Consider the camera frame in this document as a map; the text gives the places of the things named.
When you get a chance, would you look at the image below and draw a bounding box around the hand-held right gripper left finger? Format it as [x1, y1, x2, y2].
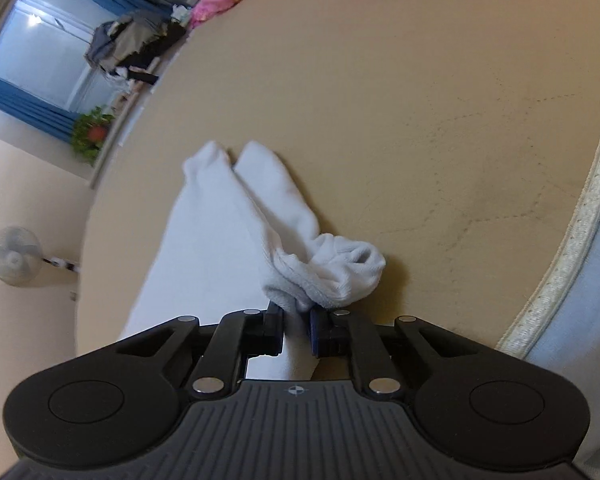
[116, 301, 287, 402]

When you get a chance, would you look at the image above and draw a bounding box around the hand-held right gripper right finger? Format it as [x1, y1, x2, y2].
[309, 308, 475, 402]

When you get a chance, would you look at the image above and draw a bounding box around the white long-sleeved shirt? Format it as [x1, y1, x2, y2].
[117, 140, 387, 382]

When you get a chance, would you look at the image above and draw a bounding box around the pile of dark clothes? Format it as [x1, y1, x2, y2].
[84, 9, 189, 87]

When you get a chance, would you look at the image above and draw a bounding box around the tan mattress with cream piping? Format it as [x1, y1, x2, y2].
[75, 0, 600, 362]

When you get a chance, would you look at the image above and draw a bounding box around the green potted plant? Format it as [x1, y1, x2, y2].
[70, 105, 116, 165]

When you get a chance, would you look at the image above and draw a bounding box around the light blue striped bed sheet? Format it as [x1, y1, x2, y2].
[526, 200, 600, 467]

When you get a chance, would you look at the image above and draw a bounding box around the white standing fan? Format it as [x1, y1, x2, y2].
[0, 225, 79, 289]

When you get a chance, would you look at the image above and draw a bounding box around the window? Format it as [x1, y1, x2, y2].
[0, 0, 107, 112]

